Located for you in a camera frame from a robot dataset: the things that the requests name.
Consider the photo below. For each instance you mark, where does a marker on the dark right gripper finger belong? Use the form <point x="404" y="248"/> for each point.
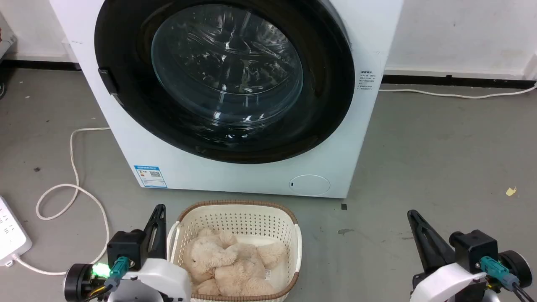
<point x="424" y="251"/>
<point x="440" y="249"/>

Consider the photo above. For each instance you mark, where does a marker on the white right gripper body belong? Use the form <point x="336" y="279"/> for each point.
<point x="449" y="281"/>

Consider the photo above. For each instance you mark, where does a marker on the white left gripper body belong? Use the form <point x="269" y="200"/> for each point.
<point x="159" y="279"/>

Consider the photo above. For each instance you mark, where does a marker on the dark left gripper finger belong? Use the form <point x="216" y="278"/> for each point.
<point x="151" y="235"/>
<point x="162" y="235"/>

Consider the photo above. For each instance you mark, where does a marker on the white front-load washing machine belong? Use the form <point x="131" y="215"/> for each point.
<point x="126" y="138"/>

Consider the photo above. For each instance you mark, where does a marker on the black round washer door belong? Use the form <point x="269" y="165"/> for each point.
<point x="327" y="96"/>

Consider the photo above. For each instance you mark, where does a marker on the blue energy label sticker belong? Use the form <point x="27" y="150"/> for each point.
<point x="150" y="176"/>

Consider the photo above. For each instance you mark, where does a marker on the beige plush teddy bear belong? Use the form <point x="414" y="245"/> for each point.
<point x="228" y="264"/>

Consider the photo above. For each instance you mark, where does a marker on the cream perforated laundry basket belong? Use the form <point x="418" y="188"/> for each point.
<point x="239" y="218"/>

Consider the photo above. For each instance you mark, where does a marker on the yellow paper scrap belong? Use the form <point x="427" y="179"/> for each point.
<point x="510" y="191"/>

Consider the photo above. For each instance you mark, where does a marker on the round white filter cover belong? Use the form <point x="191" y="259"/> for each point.
<point x="309" y="185"/>

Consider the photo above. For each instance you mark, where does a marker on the white power strip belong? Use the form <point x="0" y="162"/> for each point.
<point x="9" y="235"/>

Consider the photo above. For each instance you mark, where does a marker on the small black text sticker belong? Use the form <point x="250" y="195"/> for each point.
<point x="366" y="80"/>

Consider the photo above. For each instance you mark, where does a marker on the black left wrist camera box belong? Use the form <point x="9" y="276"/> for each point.
<point x="126" y="247"/>

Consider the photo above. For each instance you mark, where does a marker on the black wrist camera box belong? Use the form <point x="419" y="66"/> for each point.
<point x="474" y="247"/>
<point x="126" y="247"/>

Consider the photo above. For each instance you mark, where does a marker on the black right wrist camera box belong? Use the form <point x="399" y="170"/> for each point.
<point x="474" y="247"/>

